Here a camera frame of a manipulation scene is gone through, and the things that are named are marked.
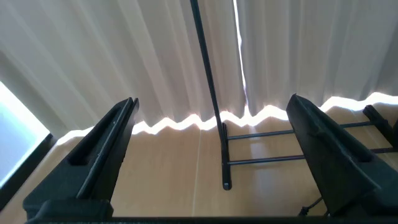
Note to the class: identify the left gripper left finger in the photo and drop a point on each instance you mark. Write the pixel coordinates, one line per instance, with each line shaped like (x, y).
(62, 189)

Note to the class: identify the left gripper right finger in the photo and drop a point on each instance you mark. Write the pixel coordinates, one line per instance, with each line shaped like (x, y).
(342, 186)

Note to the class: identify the black clothes rack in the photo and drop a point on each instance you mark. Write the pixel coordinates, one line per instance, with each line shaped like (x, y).
(226, 161)

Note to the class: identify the window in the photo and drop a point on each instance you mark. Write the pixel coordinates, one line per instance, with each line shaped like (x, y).
(15, 133)

